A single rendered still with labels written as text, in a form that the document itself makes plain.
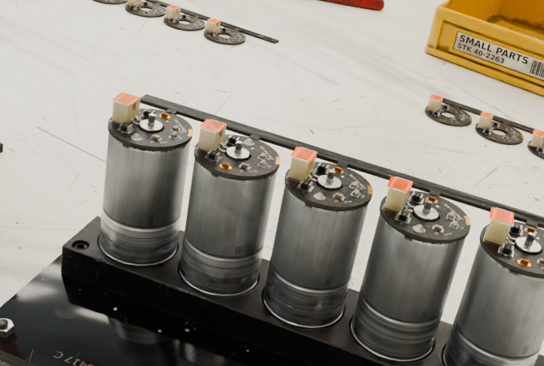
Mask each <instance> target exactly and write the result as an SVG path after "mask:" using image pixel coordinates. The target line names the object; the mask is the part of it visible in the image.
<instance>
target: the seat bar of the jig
mask: <svg viewBox="0 0 544 366"><path fill-rule="evenodd" d="M100 223H101V217H99V216H96V217H95V218H94V219H93V220H92V221H91V222H89V223H88V224H87V225H86V226H85V227H84V228H83V229H81V230H80V231H79V232H78V233H76V234H75V235H74V236H73V237H72V238H70V239H69V240H68V241H67V242H66V243H65V244H64V245H63V246H62V265H61V273H62V274H64V275H68V276H70V277H73V278H75V279H79V280H81V281H84V282H86V283H90V284H92V285H94V286H97V287H100V288H103V289H105V290H107V291H110V292H114V293H116V294H118V295H121V296H124V297H127V298H129V299H131V300H135V301H137V302H140V303H142V304H146V305H149V306H151V307H153V308H156V309H159V310H162V311H164V312H166V313H170V314H172V315H175V316H177V317H181V318H183V319H185V320H188V321H191V322H194V323H197V324H199V325H201V326H205V327H207V328H210V329H212V330H216V331H218V332H220V333H223V334H226V335H229V336H232V337H233V338H238V339H239V340H242V341H245V342H247V343H251V344H253V345H255V346H258V347H261V348H264V349H266V350H268V351H272V352H274V353H277V354H280V355H283V356H286V357H287V358H290V359H293V360H296V361H299V362H300V363H303V364H307V365H309V366H444V364H443V360H442V356H443V354H444V349H445V347H446V344H447V341H448V336H449V334H450V331H451V329H452V326H453V324H450V323H447V322H445V321H440V325H439V328H438V330H437V333H436V338H435V341H434V343H433V346H432V349H431V354H430V355H429V356H427V357H426V358H424V359H422V360H419V361H415V362H410V363H402V362H394V361H390V360H385V359H382V358H380V357H378V356H376V355H373V354H372V353H370V352H368V351H366V350H365V349H363V348H362V347H361V346H360V345H359V344H358V343H357V342H356V341H355V339H354V338H353V336H352V334H351V330H350V327H351V322H352V318H353V315H354V311H355V306H356V302H357V299H358V295H359V292H358V291H356V290H353V289H350V288H348V292H347V295H346V302H345V305H344V309H343V312H342V318H341V319H340V320H339V321H338V322H337V323H336V324H334V325H332V326H329V327H326V328H322V329H305V328H299V327H296V326H291V325H288V324H287V323H284V322H282V321H280V320H279V319H277V318H276V317H274V316H272V315H271V314H270V313H269V312H268V311H267V309H266V307H265V306H264V304H263V302H262V298H263V294H264V290H265V285H266V277H267V273H268V268H269V264H270V261H269V260H266V259H264V258H261V265H260V270H259V274H258V278H257V286H256V287H255V288H254V289H253V290H251V291H250V292H247V293H245V294H243V295H240V296H231V297H220V296H210V295H207V294H204V293H201V292H198V291H196V290H194V289H192V288H191V287H189V286H188V285H187V284H186V283H185V282H184V281H183V280H182V279H181V277H180V275H179V268H180V262H181V250H182V244H183V238H184V231H181V230H179V236H178V242H177V249H176V255H175V256H174V257H173V258H172V259H170V260H169V261H167V262H165V263H162V264H159V265H156V266H129V265H125V264H122V263H119V262H115V261H114V260H112V259H110V258H109V257H107V256H106V255H104V254H103V253H102V251H101V250H100V247H99V242H100Z"/></svg>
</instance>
